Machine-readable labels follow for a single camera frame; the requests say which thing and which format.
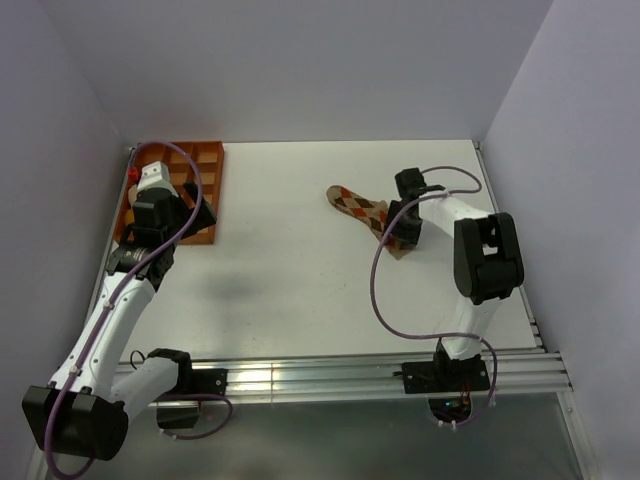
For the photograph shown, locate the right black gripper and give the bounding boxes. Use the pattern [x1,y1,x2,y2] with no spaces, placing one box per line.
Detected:
[381,200,424,250]

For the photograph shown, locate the tan argyle sock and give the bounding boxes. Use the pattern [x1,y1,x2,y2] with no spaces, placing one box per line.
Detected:
[326,185,416,260]

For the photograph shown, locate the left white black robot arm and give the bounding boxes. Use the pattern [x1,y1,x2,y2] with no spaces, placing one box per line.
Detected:
[22,181,216,460]

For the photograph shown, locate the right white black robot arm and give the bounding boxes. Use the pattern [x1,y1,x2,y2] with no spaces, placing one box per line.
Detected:
[382,166,524,390]

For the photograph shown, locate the orange compartment tray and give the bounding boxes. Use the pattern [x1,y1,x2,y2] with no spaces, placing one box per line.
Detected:
[113,141,225,248]

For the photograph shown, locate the rolled yellow sock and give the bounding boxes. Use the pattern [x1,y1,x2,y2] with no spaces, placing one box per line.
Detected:
[124,209,134,226]

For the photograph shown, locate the rolled beige sock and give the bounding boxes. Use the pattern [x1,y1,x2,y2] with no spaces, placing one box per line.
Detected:
[127,185,138,207]

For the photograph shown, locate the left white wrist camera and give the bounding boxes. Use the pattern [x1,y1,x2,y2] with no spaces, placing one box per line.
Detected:
[128,161,177,196]

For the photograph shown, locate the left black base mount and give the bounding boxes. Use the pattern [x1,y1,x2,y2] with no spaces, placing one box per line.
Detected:
[189,368,228,396]

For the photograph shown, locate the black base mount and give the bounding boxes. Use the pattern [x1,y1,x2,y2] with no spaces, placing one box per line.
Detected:
[394,360,491,395]
[189,368,228,396]

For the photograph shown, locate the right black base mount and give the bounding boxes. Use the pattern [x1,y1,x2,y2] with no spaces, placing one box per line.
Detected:
[394,360,491,395]

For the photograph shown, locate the black box under rail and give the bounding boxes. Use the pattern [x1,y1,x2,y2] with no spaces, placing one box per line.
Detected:
[156,405,200,431]

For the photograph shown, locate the aluminium frame rail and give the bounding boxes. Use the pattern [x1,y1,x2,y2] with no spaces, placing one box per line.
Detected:
[193,349,572,407]

